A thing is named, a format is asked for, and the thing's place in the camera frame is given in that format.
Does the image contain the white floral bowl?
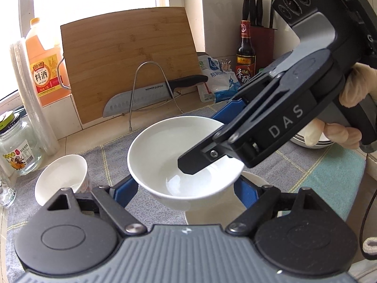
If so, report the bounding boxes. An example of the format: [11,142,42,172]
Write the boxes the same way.
[34,155,92,206]
[185,171,268,229]

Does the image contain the plain white bowl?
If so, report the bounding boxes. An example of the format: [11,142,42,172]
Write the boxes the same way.
[127,116,244,212]

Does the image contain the white plate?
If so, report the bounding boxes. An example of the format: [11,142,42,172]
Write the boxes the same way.
[289,133,335,149]

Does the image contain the right gloved hand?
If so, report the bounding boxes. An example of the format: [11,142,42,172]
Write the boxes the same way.
[303,62,377,150]

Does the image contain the white blue salt bag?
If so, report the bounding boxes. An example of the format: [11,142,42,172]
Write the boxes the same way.
[197,54,241,103]

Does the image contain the dark vinegar bottle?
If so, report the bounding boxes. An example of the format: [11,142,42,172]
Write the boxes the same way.
[235,21,256,85]

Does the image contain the dark red knife block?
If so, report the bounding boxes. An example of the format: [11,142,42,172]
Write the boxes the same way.
[242,0,277,74]

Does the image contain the glass jar with label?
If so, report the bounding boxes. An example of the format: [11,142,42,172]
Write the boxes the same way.
[1,111,42,175]

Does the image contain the clear glass mug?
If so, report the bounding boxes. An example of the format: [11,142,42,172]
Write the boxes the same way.
[0,167,17,209]

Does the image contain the plastic wrap roll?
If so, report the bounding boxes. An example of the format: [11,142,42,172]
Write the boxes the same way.
[10,38,60,156]

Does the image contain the bamboo cutting board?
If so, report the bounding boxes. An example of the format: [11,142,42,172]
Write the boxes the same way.
[60,7,201,124]

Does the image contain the orange cooking wine jug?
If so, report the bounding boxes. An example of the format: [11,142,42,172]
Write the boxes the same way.
[25,17,71,106]

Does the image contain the wire cutting board stand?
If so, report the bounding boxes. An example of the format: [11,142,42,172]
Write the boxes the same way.
[128,61,183,131]

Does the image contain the kitchen knife black handle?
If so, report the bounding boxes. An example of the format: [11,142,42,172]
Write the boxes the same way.
[102,75,208,118]

